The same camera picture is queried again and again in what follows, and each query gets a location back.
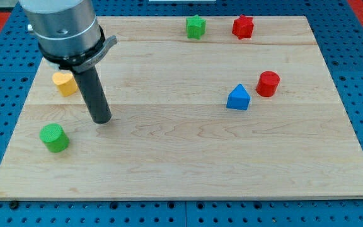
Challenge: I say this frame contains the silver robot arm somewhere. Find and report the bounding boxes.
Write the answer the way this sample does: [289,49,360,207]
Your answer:
[19,0,117,73]

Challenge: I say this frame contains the wooden board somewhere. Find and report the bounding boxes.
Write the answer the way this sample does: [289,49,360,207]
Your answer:
[0,16,363,201]

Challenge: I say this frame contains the blue triangle block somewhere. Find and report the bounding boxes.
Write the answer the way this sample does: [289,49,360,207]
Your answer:
[226,84,251,110]

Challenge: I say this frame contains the green star block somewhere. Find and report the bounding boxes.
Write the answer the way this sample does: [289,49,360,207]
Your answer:
[185,15,206,40]

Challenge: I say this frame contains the red cylinder block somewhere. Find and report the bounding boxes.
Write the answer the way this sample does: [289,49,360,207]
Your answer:
[256,71,280,97]

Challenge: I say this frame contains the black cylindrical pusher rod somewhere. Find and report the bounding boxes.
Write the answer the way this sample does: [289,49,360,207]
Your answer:
[72,67,112,124]

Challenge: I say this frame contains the red star block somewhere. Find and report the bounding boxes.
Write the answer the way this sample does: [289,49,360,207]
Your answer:
[232,15,254,40]

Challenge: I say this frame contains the yellow heart block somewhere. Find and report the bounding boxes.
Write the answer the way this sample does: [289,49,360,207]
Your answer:
[52,72,78,97]

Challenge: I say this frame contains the green cylinder block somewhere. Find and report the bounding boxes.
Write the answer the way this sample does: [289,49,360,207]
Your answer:
[39,123,69,153]

